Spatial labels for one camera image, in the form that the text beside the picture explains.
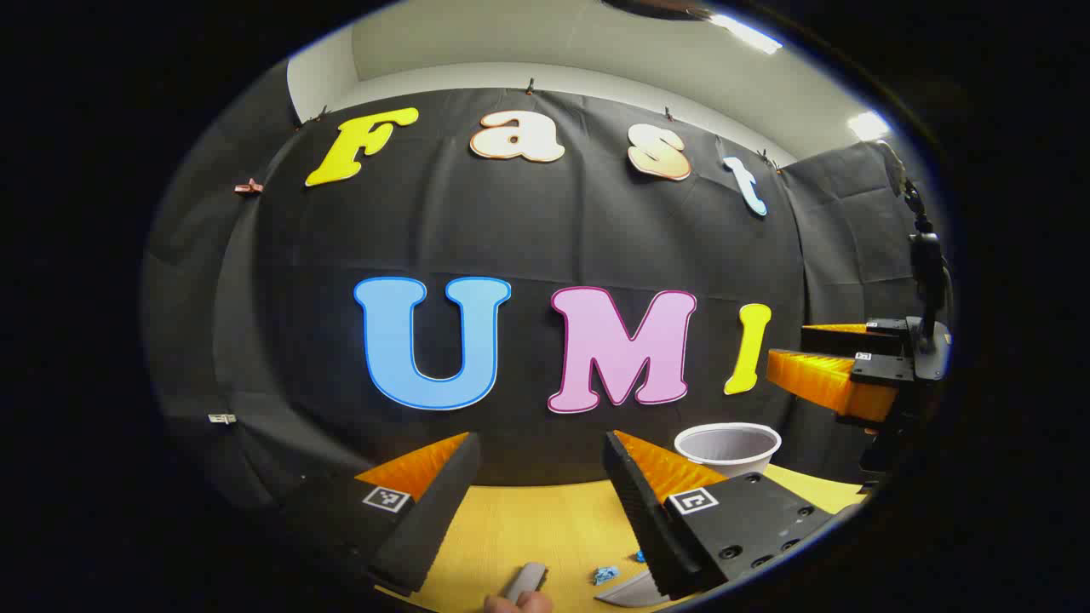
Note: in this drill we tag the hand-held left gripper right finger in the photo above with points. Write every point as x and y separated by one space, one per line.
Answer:
647 519

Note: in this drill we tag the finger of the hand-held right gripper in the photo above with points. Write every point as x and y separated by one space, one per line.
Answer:
881 369
843 340

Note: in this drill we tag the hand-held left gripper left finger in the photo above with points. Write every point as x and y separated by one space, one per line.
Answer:
434 511

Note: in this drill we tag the large light blue paper wad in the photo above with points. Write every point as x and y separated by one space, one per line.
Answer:
605 575

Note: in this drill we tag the grey dustpan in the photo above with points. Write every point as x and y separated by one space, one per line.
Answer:
634 592

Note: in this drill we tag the white ribbed garbage bin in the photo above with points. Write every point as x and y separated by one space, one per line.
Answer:
728 455

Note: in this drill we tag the small grey broom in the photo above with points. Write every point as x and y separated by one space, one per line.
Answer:
526 579

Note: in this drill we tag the wooden desktop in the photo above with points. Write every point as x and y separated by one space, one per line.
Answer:
528 528

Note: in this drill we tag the square ceiling light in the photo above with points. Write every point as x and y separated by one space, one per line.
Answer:
869 126

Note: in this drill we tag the long ceiling light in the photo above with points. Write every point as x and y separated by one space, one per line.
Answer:
749 36

